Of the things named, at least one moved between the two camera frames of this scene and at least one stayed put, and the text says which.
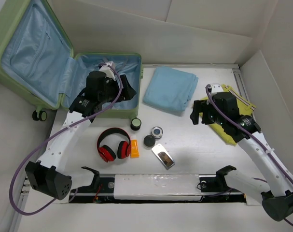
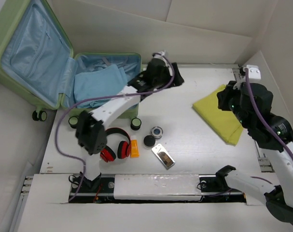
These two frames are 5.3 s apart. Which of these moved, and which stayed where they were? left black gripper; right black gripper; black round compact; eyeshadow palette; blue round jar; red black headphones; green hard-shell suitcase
Moved: left black gripper; right black gripper
Stayed: blue round jar; eyeshadow palette; green hard-shell suitcase; black round compact; red black headphones
